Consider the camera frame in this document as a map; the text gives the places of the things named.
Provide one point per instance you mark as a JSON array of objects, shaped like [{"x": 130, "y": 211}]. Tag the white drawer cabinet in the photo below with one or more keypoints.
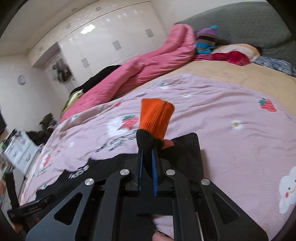
[{"x": 20, "y": 152}]

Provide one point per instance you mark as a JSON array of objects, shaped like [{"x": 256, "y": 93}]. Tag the pink comforter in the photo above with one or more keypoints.
[{"x": 177, "y": 51}]

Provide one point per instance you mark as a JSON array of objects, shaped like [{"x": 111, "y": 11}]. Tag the black garment on bed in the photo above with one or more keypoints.
[{"x": 96, "y": 79}]

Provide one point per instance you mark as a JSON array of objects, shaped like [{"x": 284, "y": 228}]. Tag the green blanket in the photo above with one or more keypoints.
[{"x": 71, "y": 100}]

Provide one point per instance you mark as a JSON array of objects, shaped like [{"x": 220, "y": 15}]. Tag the red patterned pillow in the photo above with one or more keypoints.
[{"x": 238, "y": 54}]

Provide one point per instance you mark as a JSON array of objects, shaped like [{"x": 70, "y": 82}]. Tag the white wardrobe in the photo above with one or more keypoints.
[{"x": 102, "y": 34}]

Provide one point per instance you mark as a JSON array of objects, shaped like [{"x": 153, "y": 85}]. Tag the pink strawberry print quilt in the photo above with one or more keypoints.
[{"x": 247, "y": 142}]

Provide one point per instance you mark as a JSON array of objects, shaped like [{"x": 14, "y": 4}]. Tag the grey quilted headboard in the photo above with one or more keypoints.
[{"x": 254, "y": 22}]

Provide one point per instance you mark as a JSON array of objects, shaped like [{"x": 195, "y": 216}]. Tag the blue floral pillow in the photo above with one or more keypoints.
[{"x": 276, "y": 64}]

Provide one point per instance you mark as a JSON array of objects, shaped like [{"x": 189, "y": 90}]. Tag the hanging bags on door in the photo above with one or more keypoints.
[{"x": 61, "y": 71}]

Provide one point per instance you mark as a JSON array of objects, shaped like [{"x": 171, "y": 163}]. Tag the dark clothes pile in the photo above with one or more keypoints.
[{"x": 48, "y": 125}]

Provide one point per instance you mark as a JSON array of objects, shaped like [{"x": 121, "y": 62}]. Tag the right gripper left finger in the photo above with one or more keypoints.
[{"x": 87, "y": 204}]

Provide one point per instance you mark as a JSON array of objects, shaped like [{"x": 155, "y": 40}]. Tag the round wall clock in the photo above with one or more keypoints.
[{"x": 21, "y": 80}]

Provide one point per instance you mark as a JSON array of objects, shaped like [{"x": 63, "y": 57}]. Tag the striped colourful pillow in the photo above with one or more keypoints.
[{"x": 206, "y": 40}]

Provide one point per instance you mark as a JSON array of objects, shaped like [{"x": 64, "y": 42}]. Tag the black sweater orange cuffs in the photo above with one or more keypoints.
[{"x": 148, "y": 188}]

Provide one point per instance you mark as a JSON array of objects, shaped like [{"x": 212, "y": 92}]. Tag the beige bed sheet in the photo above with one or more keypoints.
[{"x": 274, "y": 85}]

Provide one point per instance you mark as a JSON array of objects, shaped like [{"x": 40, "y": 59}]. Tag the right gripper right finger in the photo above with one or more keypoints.
[{"x": 199, "y": 209}]

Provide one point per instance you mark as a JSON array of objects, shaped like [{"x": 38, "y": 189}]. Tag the right hand thumb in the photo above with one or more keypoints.
[{"x": 159, "y": 236}]

